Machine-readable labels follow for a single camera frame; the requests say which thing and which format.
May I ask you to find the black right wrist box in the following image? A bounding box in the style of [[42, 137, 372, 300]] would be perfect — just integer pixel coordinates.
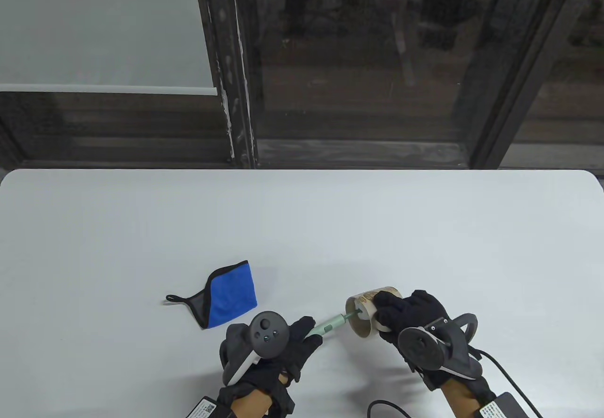
[[479, 392, 531, 418]]

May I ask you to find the black grey hand controller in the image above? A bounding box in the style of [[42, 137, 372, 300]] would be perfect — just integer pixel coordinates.
[[397, 313, 482, 382], [219, 311, 289, 387]]

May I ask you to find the person's left forearm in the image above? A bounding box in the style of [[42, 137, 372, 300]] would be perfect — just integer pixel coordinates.
[[230, 386, 273, 418]]

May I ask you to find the person's right forearm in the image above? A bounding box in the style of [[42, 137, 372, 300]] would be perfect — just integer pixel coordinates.
[[441, 378, 487, 418]]

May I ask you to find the person's left hand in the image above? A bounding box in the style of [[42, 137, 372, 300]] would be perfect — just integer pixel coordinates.
[[218, 316, 324, 416]]

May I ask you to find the black wrist box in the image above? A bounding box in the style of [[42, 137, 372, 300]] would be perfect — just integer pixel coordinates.
[[479, 392, 531, 418], [189, 395, 222, 418]]

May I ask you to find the white green cup brush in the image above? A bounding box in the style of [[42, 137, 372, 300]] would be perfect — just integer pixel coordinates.
[[309, 309, 365, 339]]

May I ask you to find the black grey right hand controller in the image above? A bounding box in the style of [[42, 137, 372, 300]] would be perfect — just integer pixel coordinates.
[[397, 313, 482, 382]]

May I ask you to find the black left wrist box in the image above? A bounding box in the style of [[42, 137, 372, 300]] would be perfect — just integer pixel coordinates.
[[189, 395, 222, 418]]

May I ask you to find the person's right hand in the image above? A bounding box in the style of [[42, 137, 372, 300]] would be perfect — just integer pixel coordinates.
[[373, 290, 496, 402]]

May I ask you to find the black table cable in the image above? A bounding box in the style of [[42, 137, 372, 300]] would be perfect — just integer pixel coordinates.
[[368, 400, 416, 418]]

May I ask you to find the large white roller blind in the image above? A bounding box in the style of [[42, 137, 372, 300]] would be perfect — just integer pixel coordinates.
[[0, 0, 218, 96]]

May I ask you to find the beige water cup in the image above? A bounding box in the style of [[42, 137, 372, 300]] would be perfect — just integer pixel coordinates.
[[345, 287, 403, 339]]

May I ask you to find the black right glove cable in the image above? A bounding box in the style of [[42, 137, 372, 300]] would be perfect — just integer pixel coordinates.
[[476, 349, 544, 418]]

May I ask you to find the blue black-edged cloth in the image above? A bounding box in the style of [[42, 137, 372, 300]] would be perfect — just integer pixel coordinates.
[[165, 261, 258, 330]]

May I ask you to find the black grey left hand controller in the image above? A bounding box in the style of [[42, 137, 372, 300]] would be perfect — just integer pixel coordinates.
[[219, 311, 289, 387]]

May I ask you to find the dark window frame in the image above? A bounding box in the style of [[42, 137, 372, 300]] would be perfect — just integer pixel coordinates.
[[0, 0, 604, 171]]

